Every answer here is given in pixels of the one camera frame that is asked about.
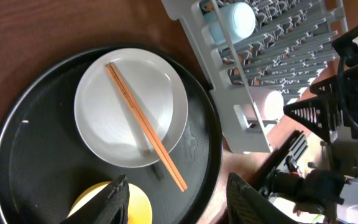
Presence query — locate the blue cup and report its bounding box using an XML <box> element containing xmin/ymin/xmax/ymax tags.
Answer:
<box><xmin>204</xmin><ymin>2</ymin><xmax>256</xmax><ymax>45</ymax></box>

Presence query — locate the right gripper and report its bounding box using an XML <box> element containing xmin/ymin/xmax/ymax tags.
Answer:
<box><xmin>283</xmin><ymin>26</ymin><xmax>358</xmax><ymax>142</ymax></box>

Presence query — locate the wooden chopstick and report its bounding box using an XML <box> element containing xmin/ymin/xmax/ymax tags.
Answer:
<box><xmin>109</xmin><ymin>62</ymin><xmax>188</xmax><ymax>191</ymax></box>
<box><xmin>105</xmin><ymin>63</ymin><xmax>186</xmax><ymax>193</ymax></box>

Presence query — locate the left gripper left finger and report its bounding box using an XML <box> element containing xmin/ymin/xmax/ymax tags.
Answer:
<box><xmin>61</xmin><ymin>175</ymin><xmax>130</xmax><ymax>224</ymax></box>

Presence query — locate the grey dishwasher rack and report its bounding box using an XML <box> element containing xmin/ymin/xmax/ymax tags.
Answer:
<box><xmin>163</xmin><ymin>0</ymin><xmax>347</xmax><ymax>154</ymax></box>

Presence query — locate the pink cup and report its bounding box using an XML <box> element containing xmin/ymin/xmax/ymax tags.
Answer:
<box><xmin>249</xmin><ymin>86</ymin><xmax>284</xmax><ymax>125</ymax></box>

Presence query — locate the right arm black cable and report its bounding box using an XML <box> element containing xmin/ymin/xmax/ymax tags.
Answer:
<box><xmin>336</xmin><ymin>52</ymin><xmax>358</xmax><ymax>139</ymax></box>

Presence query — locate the yellow bowl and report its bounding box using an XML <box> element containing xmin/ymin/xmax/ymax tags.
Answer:
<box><xmin>67</xmin><ymin>181</ymin><xmax>153</xmax><ymax>224</ymax></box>

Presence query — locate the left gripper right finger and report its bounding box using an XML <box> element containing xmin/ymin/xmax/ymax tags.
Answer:
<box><xmin>226</xmin><ymin>172</ymin><xmax>297</xmax><ymax>224</ymax></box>

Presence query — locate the round black serving tray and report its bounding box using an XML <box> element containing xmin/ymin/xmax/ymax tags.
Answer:
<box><xmin>0</xmin><ymin>44</ymin><xmax>223</xmax><ymax>223</ymax></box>

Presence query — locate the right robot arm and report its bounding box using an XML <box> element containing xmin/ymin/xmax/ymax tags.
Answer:
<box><xmin>262</xmin><ymin>26</ymin><xmax>358</xmax><ymax>215</ymax></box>

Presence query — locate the grey plate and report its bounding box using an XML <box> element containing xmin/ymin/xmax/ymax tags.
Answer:
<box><xmin>74</xmin><ymin>48</ymin><xmax>188</xmax><ymax>168</ymax></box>

